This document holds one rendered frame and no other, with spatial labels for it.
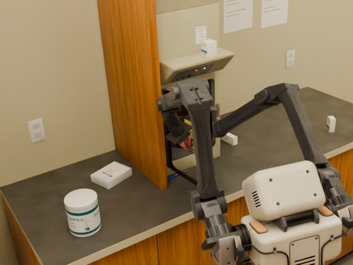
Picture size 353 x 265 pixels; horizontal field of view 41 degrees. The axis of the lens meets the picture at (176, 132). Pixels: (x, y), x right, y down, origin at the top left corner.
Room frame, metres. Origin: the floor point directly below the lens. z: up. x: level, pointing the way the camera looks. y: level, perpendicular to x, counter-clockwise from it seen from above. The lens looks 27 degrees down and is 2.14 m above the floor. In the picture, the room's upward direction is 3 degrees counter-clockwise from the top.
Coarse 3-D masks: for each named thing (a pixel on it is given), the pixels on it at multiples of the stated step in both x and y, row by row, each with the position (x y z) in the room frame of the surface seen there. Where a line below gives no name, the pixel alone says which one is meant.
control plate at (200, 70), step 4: (212, 64) 1.96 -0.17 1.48; (196, 68) 1.92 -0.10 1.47; (200, 68) 1.94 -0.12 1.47; (208, 68) 1.98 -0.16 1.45; (184, 72) 1.89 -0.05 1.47; (188, 72) 1.91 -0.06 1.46; (192, 72) 1.93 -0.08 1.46; (196, 72) 1.95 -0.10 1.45; (200, 72) 1.97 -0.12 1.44; (204, 72) 2.00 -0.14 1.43; (176, 76) 1.89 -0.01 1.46; (180, 76) 1.91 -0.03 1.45; (184, 76) 1.93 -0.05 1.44; (192, 76) 1.97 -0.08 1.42; (172, 80) 1.91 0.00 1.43; (176, 80) 1.93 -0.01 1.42
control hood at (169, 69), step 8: (184, 56) 1.99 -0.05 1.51; (192, 56) 1.98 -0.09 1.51; (200, 56) 1.97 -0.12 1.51; (216, 56) 1.96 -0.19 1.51; (224, 56) 1.97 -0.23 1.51; (232, 56) 2.00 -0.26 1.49; (160, 64) 1.92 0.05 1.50; (168, 64) 1.89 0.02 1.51; (176, 64) 1.89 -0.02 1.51; (184, 64) 1.88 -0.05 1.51; (192, 64) 1.88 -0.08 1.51; (200, 64) 1.90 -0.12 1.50; (208, 64) 1.94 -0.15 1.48; (216, 64) 1.99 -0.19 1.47; (224, 64) 2.03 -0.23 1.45; (160, 72) 1.93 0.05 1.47; (168, 72) 1.87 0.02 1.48; (176, 72) 1.86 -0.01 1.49; (208, 72) 2.02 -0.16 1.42; (168, 80) 1.89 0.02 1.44
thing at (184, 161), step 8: (176, 112) 1.85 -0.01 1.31; (184, 112) 1.81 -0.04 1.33; (176, 144) 1.86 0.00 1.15; (192, 144) 1.77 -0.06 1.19; (176, 152) 1.86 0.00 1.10; (184, 152) 1.82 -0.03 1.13; (176, 160) 1.87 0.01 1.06; (184, 160) 1.82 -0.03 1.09; (192, 160) 1.77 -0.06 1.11; (176, 168) 1.87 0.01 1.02; (184, 168) 1.82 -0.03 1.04; (192, 168) 1.77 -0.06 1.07; (184, 176) 1.82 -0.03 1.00; (192, 176) 1.78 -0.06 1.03
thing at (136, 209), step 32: (320, 96) 2.79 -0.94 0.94; (256, 128) 2.39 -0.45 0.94; (288, 128) 2.36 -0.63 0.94; (320, 128) 2.34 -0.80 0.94; (352, 128) 2.32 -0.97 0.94; (96, 160) 2.12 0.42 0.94; (224, 160) 2.05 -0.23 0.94; (256, 160) 2.03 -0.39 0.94; (288, 160) 2.02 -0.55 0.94; (32, 192) 1.86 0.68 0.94; (64, 192) 1.84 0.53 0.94; (96, 192) 1.83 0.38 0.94; (128, 192) 1.81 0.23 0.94; (160, 192) 1.80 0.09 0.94; (224, 192) 1.77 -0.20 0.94; (32, 224) 1.61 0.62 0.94; (64, 224) 1.60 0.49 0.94; (128, 224) 1.58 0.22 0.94; (160, 224) 1.57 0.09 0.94; (64, 256) 1.40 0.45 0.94; (96, 256) 1.42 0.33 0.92
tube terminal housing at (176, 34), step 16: (160, 16) 1.94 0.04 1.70; (176, 16) 1.98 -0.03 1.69; (192, 16) 2.02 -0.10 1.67; (208, 16) 2.07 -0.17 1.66; (160, 32) 1.94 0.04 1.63; (176, 32) 1.98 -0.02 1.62; (192, 32) 2.02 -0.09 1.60; (208, 32) 2.07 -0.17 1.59; (160, 48) 1.94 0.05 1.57; (176, 48) 1.98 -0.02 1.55; (192, 48) 2.02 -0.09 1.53; (160, 80) 1.93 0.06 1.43
